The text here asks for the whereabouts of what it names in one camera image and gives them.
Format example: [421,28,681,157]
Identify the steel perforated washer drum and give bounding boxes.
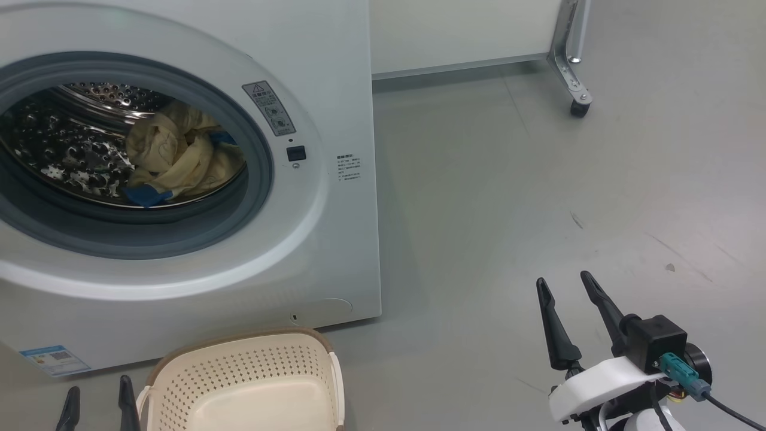
[0,81,249,210]

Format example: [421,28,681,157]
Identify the teal right camera connector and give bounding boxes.
[658,352,713,402]

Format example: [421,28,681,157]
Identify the blue garment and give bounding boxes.
[124,130,238,208]

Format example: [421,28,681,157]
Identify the white mobile partition panel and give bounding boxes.
[370,0,594,119]

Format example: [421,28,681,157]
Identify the blue energy label sticker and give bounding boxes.
[19,345,91,377]

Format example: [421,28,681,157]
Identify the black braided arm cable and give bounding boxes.
[649,388,677,431]

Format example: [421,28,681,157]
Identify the grey warning sticker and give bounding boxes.
[242,81,296,137]

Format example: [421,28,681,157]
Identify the grey rubber door gasket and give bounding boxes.
[0,51,275,261]

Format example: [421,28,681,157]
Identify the yellow bear print pants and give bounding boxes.
[129,135,247,198]

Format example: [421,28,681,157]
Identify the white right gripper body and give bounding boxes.
[549,356,677,424]

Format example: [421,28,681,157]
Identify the white front-load washing machine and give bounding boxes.
[0,0,382,378]

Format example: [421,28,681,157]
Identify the thin black camera cable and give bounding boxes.
[700,391,766,431]

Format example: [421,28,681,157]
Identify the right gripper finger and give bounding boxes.
[536,277,583,372]
[579,271,629,357]

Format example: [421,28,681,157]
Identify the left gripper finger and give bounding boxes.
[55,386,81,431]
[118,375,142,431]

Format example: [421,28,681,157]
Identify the cream perforated laundry basket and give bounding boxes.
[136,327,346,431]

